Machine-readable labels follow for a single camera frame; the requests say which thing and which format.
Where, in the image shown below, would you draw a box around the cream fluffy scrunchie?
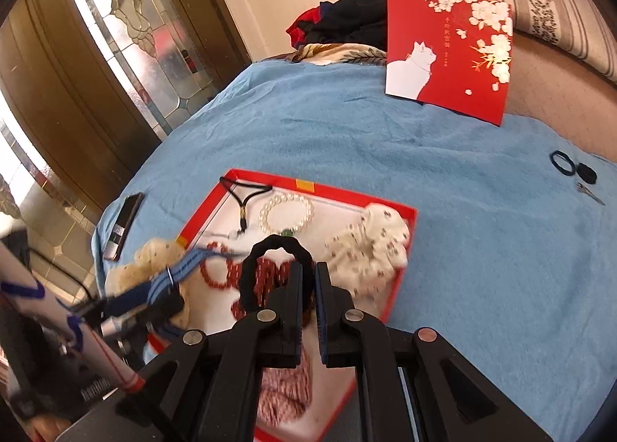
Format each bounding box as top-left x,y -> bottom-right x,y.
103,238 -> 194,327

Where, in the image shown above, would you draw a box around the white pearl bracelet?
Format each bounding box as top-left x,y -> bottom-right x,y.
259,193 -> 315,237

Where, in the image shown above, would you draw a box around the white printed scrunchie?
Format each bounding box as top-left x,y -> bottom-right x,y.
324,203 -> 411,301

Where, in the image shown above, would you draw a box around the thin black hair tie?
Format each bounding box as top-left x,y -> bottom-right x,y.
550,150 -> 577,178

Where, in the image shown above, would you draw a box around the black phone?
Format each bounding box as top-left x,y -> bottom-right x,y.
103,192 -> 145,262

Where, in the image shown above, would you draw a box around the red and white scrunchie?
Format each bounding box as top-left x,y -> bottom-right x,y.
231,254 -> 314,424

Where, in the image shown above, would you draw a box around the floral patterned cloth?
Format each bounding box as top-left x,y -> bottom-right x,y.
289,42 -> 389,66

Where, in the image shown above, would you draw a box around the blue striped strap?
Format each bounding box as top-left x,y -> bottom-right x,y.
145,249 -> 242,305

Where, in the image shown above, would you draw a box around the pink sofa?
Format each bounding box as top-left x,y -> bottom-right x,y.
501,28 -> 617,158

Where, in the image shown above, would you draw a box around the thick black hair tie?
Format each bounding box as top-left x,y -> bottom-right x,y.
238,234 -> 316,315

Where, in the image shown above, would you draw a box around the red bead bracelet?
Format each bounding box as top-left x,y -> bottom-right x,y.
200,240 -> 251,291

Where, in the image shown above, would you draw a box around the blue towel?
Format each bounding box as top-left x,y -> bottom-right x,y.
91,59 -> 617,442

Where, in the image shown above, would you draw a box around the dark clothes pile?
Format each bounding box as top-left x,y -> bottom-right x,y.
286,0 -> 389,49

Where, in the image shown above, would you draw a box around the black cord lanyard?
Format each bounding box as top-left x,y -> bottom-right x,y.
219,176 -> 273,238

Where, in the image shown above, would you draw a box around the red shallow box tray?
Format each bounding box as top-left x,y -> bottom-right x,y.
145,168 -> 419,442

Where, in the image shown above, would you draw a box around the glass panel door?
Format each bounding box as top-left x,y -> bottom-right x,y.
58,0 -> 227,137

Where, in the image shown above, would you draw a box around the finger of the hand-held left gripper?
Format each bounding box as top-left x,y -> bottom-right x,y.
94,281 -> 186,339

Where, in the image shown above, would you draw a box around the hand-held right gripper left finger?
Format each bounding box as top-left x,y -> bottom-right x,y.
55,261 -> 304,442

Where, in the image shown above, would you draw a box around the red box lid with cat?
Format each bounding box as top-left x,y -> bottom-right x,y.
384,0 -> 514,127

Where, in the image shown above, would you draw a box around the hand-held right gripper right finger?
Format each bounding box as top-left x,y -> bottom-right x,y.
314,261 -> 555,442

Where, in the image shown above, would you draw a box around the small scissors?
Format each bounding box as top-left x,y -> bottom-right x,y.
575,161 -> 607,207

